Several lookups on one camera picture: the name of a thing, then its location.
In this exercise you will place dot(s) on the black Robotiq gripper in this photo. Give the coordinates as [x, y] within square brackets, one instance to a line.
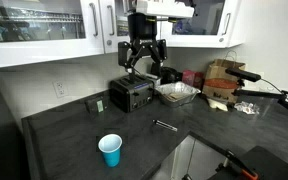
[142, 28]

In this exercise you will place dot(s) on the blue plastic cup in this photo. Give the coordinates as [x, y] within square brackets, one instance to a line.
[110, 151]

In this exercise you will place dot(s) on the narrow glass cabinet door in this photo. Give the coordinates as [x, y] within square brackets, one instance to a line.
[109, 46]

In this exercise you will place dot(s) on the black countertop appliance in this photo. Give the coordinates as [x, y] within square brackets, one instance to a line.
[170, 75]

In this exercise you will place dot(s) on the chrome and black toaster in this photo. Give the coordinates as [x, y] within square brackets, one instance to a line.
[130, 95]

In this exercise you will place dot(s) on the aluminium foil tray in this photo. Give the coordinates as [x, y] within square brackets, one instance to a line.
[179, 90]

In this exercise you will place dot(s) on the pink red box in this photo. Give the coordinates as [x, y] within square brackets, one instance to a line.
[190, 78]

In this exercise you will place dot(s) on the printed sauce packets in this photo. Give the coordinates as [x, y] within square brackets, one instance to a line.
[174, 96]

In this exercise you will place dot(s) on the brown paper bag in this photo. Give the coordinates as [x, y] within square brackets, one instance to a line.
[222, 83]

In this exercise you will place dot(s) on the white paper napkin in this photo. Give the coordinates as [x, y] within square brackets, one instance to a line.
[217, 104]

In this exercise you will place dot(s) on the wide glass cabinet door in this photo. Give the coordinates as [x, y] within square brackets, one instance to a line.
[44, 50]

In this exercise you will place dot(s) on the crumpled clear plastic wrapper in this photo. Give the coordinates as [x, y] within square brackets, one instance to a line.
[247, 107]

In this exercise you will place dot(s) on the white base cabinet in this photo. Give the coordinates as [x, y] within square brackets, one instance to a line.
[204, 156]

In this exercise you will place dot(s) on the orange black bar clamp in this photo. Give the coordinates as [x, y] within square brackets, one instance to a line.
[242, 166]

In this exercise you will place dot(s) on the grey steel refrigerator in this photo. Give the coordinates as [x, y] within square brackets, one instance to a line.
[0, 133]

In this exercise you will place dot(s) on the black perforated robot table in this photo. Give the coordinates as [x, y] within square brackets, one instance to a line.
[270, 163]

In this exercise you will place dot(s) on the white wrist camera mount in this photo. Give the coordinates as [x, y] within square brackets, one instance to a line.
[164, 8]

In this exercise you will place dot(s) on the white wall outlet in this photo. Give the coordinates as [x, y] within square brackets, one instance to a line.
[60, 88]

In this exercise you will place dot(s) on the white wall cabinet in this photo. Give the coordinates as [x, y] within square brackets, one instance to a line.
[238, 26]

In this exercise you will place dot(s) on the black stereo camera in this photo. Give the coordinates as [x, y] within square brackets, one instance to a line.
[243, 74]

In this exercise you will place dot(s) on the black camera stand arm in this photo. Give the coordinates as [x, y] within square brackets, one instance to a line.
[267, 95]

